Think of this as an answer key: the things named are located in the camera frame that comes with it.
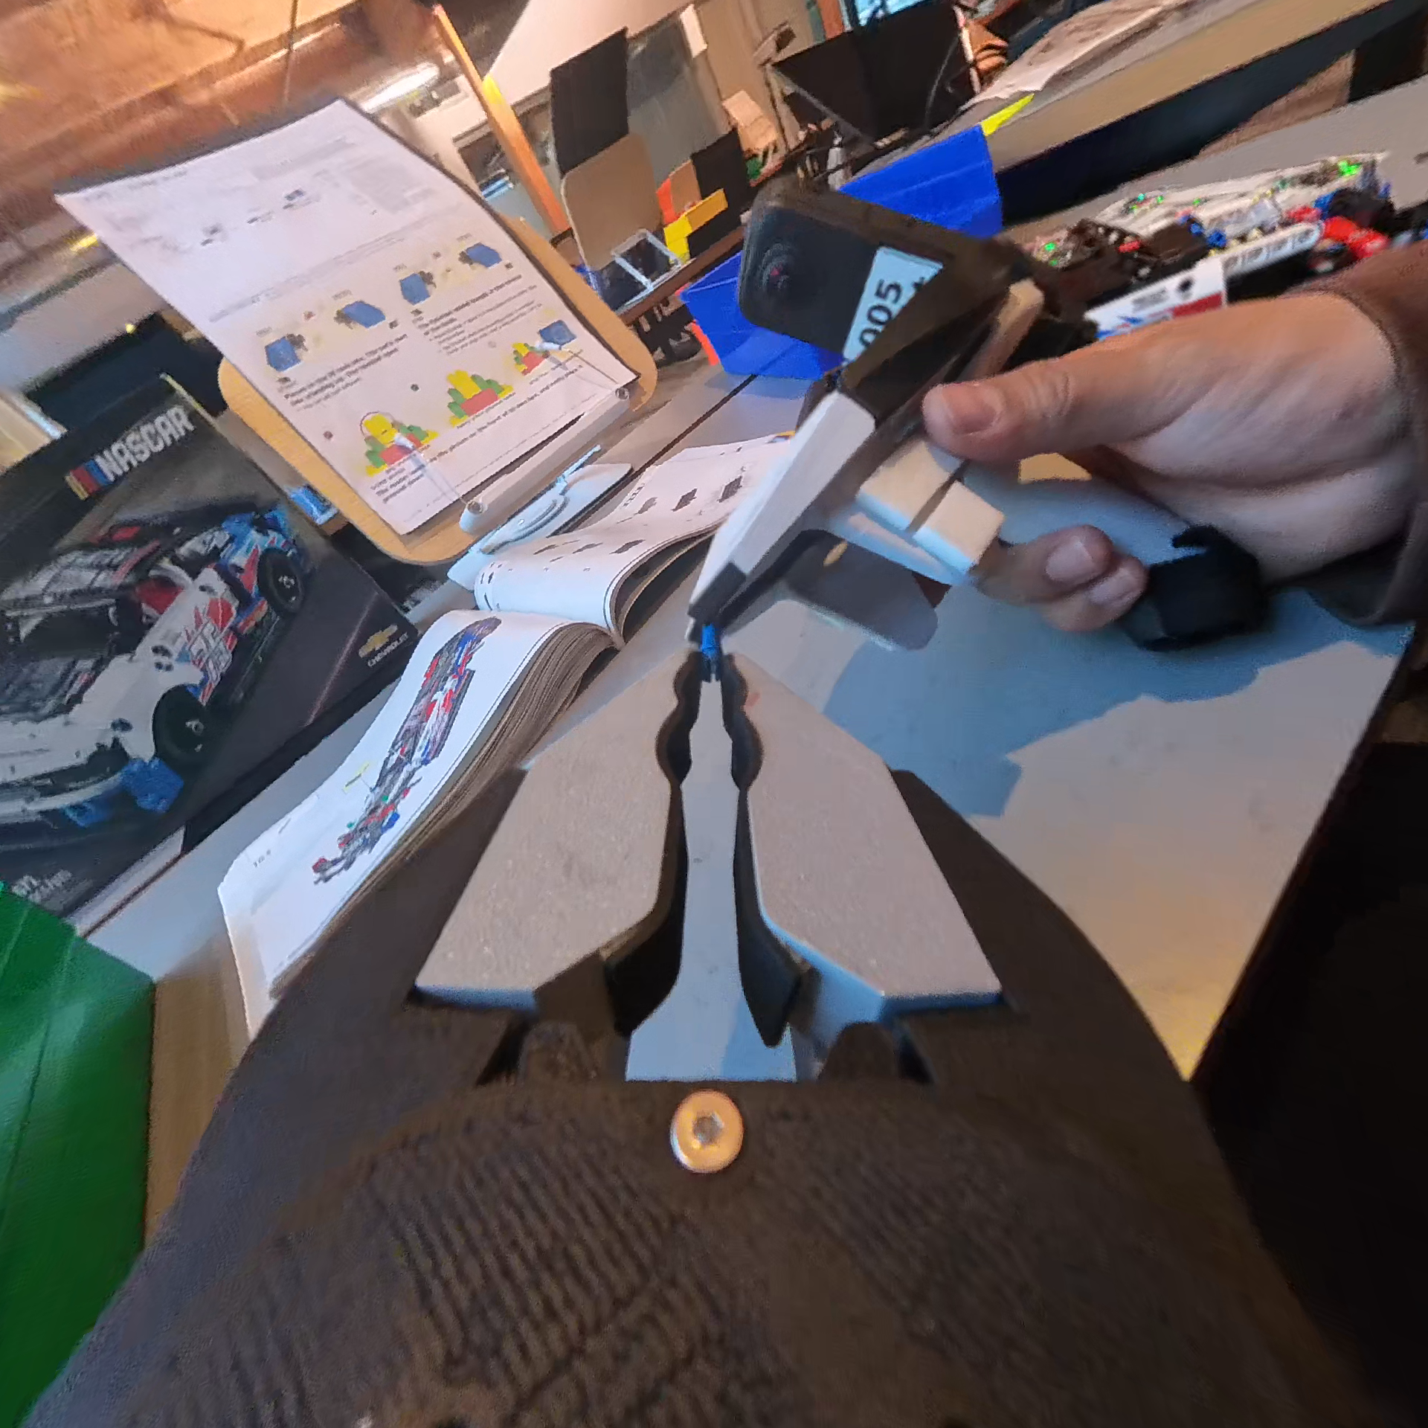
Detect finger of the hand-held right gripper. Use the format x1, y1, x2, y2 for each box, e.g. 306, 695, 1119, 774
689, 393, 966, 626
905, 476, 1007, 583

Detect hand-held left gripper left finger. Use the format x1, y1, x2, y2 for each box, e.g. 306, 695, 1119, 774
415, 653, 699, 1034

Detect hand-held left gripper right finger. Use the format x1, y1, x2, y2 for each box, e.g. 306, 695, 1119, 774
726, 656, 1003, 1073

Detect person's right forearm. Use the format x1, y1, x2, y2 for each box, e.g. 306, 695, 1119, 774
1321, 250, 1428, 626

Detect grey desk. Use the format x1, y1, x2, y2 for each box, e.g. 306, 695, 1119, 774
89, 78, 1428, 1083

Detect person's right hand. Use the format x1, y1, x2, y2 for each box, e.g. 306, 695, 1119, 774
923, 293, 1418, 638

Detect blue plastic bin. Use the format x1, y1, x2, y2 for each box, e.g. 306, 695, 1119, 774
680, 123, 1007, 381

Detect thick instruction booklet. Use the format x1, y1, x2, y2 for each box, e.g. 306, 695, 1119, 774
218, 434, 809, 1044

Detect white stand base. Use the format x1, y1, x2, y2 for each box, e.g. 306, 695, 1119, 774
446, 463, 634, 590

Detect toy race car model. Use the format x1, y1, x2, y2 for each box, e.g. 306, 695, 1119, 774
1032, 150, 1428, 342

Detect yellow toy brick block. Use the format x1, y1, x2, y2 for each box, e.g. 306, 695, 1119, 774
658, 184, 738, 269

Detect cardboard sheet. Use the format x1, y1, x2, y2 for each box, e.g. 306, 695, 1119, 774
558, 134, 665, 274

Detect toy car kit box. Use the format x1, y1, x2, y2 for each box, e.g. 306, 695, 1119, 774
0, 374, 420, 928

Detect printed instruction sheet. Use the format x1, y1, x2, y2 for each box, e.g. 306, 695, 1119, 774
56, 95, 638, 537

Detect green plastic bin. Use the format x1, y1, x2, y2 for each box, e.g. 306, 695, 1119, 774
0, 881, 155, 1401

